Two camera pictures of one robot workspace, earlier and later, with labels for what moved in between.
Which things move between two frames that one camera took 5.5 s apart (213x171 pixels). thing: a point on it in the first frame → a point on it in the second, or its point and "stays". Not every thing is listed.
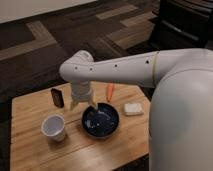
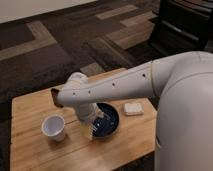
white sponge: [133, 109] stays
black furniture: [183, 24] stays
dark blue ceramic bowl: [101, 121] stays
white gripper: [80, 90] → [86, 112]
